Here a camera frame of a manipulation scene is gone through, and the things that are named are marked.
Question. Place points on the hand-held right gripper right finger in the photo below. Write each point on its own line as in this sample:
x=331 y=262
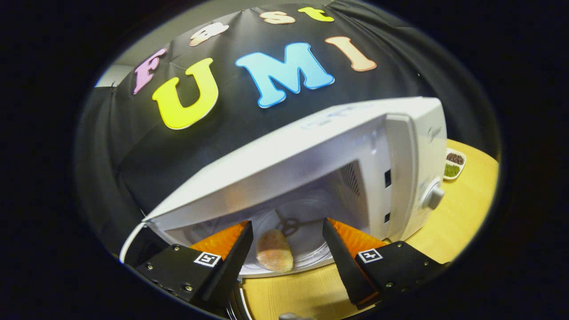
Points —
x=346 y=266

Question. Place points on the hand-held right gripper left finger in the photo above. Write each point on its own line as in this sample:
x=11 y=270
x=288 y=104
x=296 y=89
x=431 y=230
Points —
x=229 y=271

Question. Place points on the white microwave oven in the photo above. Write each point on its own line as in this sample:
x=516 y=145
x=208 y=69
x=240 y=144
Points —
x=275 y=164

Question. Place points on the glass turntable plate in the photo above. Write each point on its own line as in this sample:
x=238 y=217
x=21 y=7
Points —
x=311 y=249

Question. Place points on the white divided dish of grains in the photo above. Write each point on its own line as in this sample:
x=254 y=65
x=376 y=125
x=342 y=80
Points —
x=454 y=164

